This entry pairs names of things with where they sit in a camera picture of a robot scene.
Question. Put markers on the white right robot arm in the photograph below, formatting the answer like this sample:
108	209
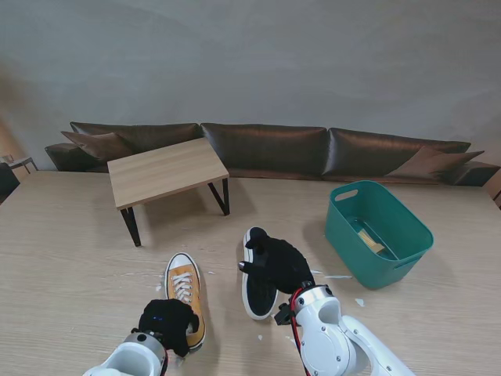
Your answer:
336	337

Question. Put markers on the wooden brush yellow bristles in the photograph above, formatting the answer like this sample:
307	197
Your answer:
372	241

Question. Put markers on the light wooden cabinet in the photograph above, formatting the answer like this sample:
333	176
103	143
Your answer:
497	194

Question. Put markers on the green plastic basin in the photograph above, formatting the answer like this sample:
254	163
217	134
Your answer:
340	219

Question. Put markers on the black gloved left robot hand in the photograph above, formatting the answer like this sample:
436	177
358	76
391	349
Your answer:
168	321

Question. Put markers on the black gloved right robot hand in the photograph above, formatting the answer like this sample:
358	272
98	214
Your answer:
282	266

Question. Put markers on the yellow canvas sneaker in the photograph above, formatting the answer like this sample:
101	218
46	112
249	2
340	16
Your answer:
184	282
258	297

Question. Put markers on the brown leather sofa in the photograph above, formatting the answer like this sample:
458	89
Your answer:
266	149

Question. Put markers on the dark chair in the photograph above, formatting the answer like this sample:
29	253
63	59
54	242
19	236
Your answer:
6	184

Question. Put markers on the brown leather throw pillow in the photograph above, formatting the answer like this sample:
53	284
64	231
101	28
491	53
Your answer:
94	143
426	162

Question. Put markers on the small wooden black-legged stand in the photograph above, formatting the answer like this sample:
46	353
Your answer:
164	172

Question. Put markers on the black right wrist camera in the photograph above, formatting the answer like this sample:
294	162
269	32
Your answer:
283	314

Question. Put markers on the wooden side table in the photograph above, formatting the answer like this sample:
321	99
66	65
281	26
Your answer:
21	160

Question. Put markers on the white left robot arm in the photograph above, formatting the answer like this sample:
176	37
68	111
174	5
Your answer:
129	356

